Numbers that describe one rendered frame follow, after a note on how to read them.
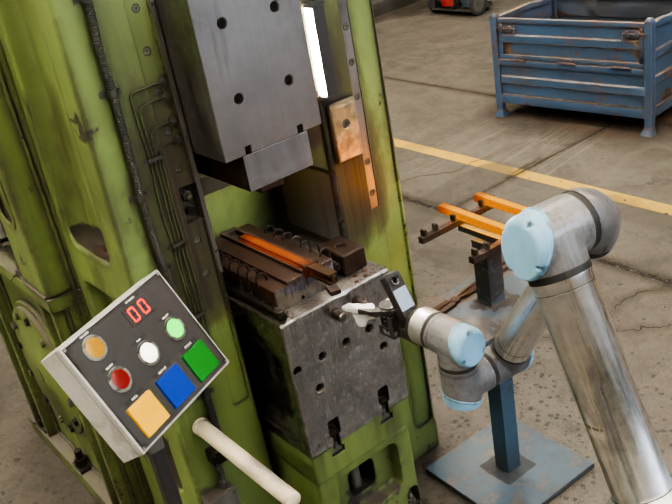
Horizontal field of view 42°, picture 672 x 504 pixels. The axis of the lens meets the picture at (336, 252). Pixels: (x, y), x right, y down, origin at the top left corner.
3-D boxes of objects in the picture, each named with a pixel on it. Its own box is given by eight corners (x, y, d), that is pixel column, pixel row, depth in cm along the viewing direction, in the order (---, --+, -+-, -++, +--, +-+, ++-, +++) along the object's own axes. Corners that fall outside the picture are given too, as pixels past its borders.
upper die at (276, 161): (313, 164, 225) (307, 130, 221) (251, 192, 215) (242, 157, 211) (228, 138, 256) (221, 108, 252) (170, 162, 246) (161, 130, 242)
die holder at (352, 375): (409, 395, 264) (389, 267, 244) (311, 460, 245) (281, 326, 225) (300, 335, 305) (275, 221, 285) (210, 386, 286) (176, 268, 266)
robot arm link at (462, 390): (499, 399, 201) (494, 355, 196) (461, 421, 196) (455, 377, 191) (472, 382, 209) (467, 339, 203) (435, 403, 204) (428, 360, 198)
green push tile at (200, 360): (220, 363, 202) (200, 338, 201) (202, 381, 196) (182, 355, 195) (216, 365, 203) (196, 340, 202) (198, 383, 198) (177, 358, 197)
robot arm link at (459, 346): (461, 378, 190) (457, 340, 186) (422, 358, 199) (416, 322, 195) (490, 358, 195) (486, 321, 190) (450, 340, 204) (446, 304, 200)
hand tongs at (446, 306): (544, 235, 296) (543, 232, 296) (554, 237, 294) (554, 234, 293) (428, 314, 263) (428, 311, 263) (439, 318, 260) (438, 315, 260)
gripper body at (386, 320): (377, 332, 212) (411, 349, 203) (372, 302, 208) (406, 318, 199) (400, 319, 216) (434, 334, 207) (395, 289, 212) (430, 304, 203)
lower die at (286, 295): (336, 282, 241) (331, 255, 237) (278, 313, 231) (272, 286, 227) (253, 245, 272) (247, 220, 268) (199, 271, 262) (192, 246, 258)
